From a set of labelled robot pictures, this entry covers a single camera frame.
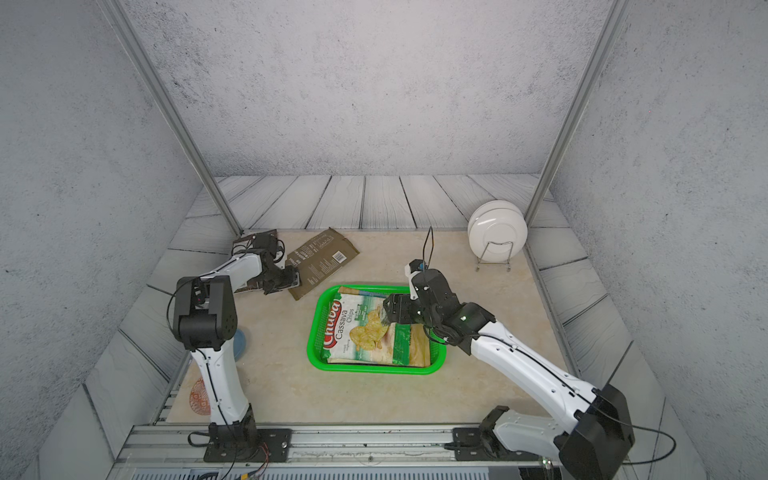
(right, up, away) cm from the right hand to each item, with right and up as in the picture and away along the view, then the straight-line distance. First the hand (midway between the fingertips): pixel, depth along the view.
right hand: (395, 303), depth 75 cm
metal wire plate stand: (+36, +9, +32) cm, 49 cm away
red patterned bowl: (-51, -25, +2) cm, 57 cm away
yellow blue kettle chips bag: (+4, -12, +7) cm, 14 cm away
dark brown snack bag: (-49, +21, +46) cm, 70 cm away
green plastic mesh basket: (-22, -11, +8) cm, 25 cm away
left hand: (-33, +3, +28) cm, 44 cm away
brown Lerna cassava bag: (-28, +10, +35) cm, 46 cm away
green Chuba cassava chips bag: (-11, -9, +7) cm, 16 cm away
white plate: (+34, +20, +26) cm, 48 cm away
